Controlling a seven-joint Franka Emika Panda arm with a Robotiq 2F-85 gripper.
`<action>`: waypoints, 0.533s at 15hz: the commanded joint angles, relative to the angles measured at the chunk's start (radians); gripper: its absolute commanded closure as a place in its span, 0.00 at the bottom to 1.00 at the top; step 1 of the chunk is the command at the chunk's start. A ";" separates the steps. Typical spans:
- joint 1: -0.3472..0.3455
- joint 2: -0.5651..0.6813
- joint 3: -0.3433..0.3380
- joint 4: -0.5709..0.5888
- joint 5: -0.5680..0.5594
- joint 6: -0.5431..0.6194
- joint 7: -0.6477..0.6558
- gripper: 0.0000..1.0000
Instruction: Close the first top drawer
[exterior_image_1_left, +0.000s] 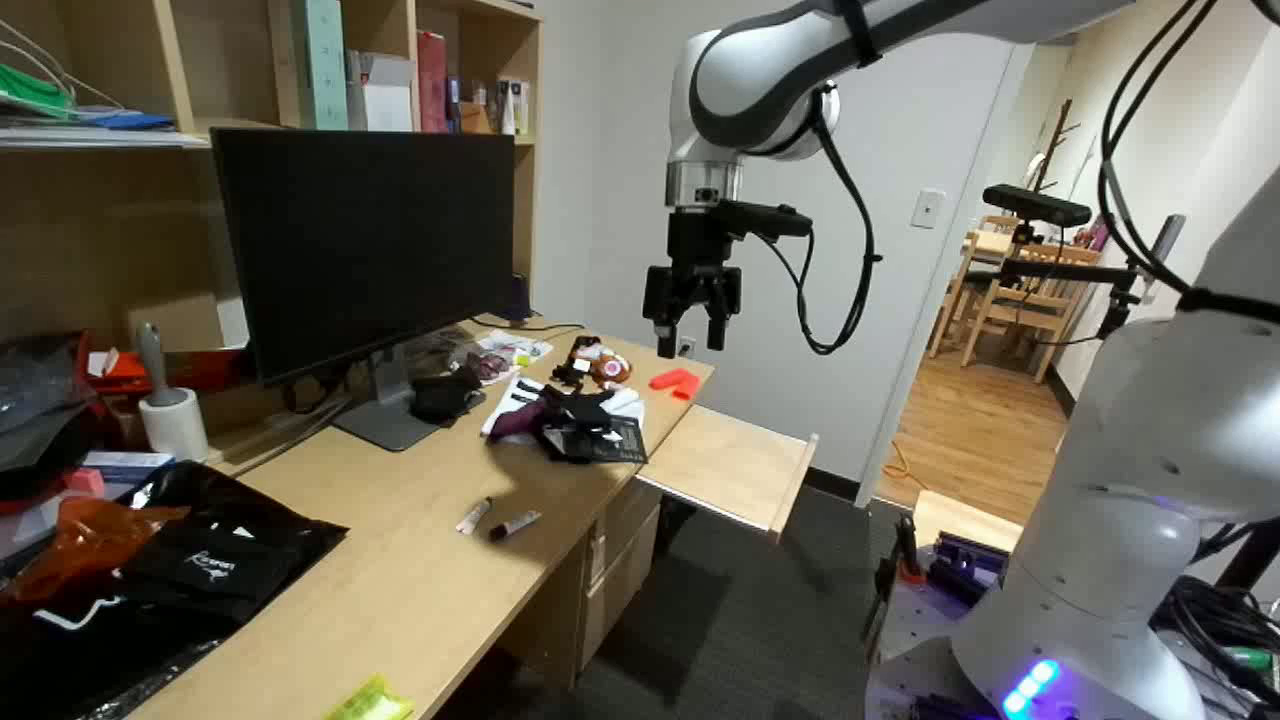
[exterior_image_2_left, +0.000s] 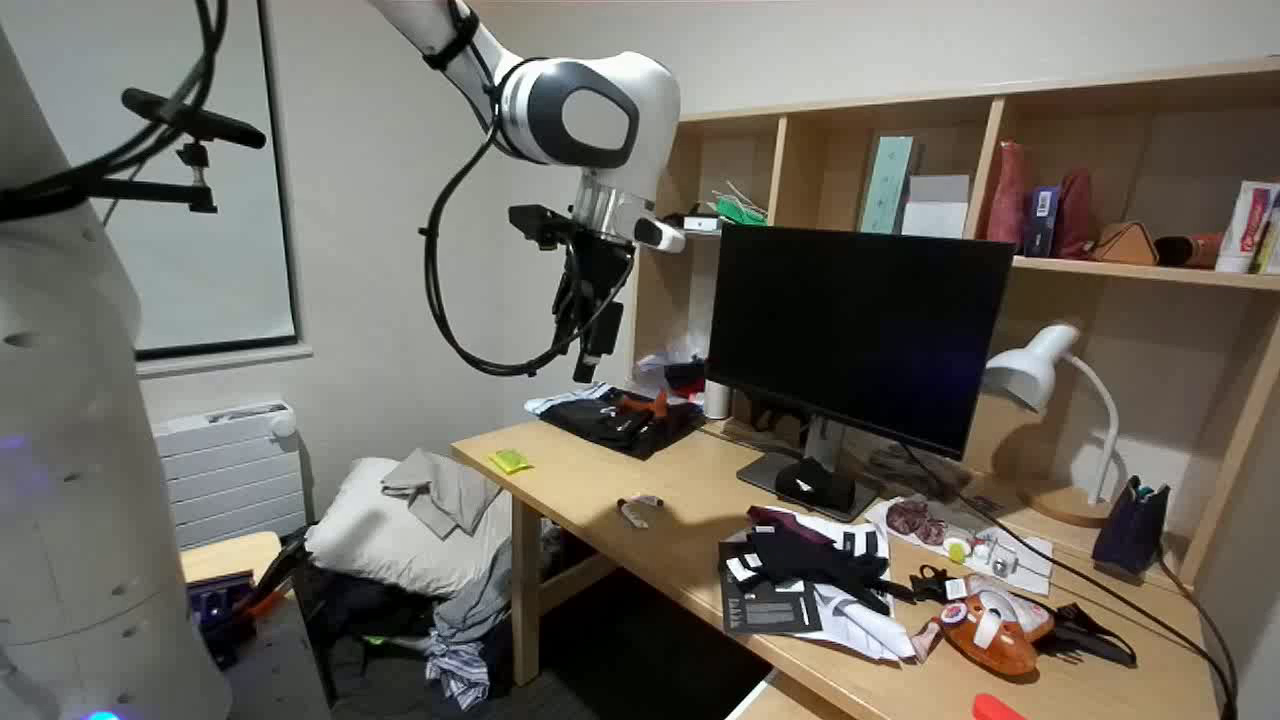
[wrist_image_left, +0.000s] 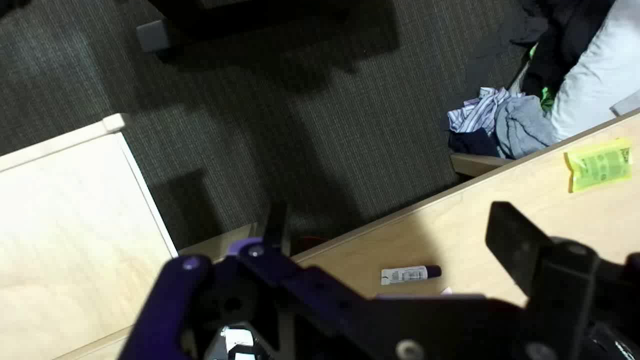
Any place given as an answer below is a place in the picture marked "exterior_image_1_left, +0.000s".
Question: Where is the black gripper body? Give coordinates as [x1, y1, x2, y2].
[642, 199, 810, 325]

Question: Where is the light wood top drawer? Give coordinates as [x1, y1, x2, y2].
[641, 409, 816, 536]

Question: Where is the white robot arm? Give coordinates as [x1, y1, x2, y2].
[642, 0, 1280, 720]

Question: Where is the red small object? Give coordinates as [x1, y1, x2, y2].
[647, 370, 705, 399]

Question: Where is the black pouch on desk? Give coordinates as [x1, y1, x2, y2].
[536, 397, 647, 465]

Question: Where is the light wood desk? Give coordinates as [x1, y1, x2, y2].
[122, 313, 717, 720]

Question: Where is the black marker pen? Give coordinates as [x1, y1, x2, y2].
[484, 514, 544, 546]

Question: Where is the wooden chair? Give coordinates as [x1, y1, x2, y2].
[960, 243, 1098, 382]

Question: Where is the black computer monitor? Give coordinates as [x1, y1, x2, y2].
[209, 123, 521, 392]

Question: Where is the white box on shelf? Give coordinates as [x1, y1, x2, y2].
[346, 52, 414, 132]

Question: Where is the teal book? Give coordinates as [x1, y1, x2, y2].
[294, 0, 346, 128]

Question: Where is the yellow green sticky pad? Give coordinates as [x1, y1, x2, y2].
[322, 682, 414, 720]

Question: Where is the white paper roll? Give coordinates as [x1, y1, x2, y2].
[138, 387, 209, 459]

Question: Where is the black plastic bag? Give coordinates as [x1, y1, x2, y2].
[0, 465, 342, 720]

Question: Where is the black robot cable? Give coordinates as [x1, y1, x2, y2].
[757, 75, 888, 361]

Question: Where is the white light switch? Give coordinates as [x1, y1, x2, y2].
[912, 188, 947, 231]

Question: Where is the black camera on stand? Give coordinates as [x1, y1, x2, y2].
[982, 183, 1092, 227]

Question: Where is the wooden wall shelf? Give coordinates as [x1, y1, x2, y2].
[0, 0, 540, 350]

